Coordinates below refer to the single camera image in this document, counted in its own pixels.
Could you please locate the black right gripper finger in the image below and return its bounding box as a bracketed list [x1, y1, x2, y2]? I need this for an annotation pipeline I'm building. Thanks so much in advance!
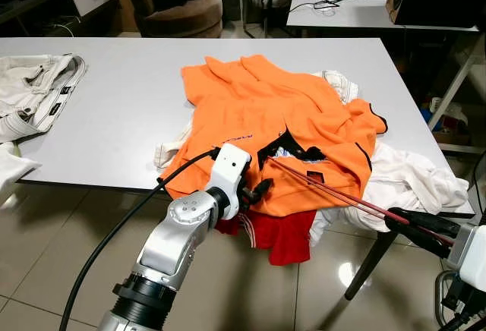
[389, 208, 450, 238]
[386, 221, 449, 256]

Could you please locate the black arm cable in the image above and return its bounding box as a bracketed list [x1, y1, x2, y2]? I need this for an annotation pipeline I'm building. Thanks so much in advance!
[59, 147, 222, 331]
[439, 269, 486, 331]

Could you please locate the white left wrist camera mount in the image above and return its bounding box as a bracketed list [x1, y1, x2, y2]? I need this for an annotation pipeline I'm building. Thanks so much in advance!
[205, 143, 252, 219]

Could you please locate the red plastic hanger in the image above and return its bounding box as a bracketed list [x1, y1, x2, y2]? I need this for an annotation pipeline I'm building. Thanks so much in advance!
[264, 155, 458, 247]

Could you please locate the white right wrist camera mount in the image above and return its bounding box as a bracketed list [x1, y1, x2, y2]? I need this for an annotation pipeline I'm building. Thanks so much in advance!
[454, 223, 486, 292]

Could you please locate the grey folding table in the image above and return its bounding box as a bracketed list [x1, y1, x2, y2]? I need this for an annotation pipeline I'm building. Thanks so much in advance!
[0, 37, 475, 301]

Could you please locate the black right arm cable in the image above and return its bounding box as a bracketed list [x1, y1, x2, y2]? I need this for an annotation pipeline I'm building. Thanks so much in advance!
[439, 269, 486, 331]

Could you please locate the orange shirt with black collar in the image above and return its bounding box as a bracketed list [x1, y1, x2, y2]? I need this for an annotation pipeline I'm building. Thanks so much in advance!
[159, 54, 388, 218]

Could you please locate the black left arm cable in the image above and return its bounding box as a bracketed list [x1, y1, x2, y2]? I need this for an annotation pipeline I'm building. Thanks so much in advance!
[59, 147, 222, 331]

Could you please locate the red garment with white stripes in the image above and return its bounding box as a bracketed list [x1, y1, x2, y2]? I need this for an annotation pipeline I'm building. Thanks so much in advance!
[215, 208, 318, 266]

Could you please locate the brown armchair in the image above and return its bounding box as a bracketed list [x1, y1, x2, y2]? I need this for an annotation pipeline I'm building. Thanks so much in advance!
[120, 0, 224, 38]

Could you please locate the white jacket with black lining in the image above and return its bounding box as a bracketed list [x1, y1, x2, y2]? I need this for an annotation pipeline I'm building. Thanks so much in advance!
[0, 54, 87, 143]

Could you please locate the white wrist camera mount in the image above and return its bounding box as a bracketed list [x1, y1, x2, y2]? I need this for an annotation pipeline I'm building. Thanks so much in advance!
[454, 223, 486, 292]
[205, 143, 252, 219]

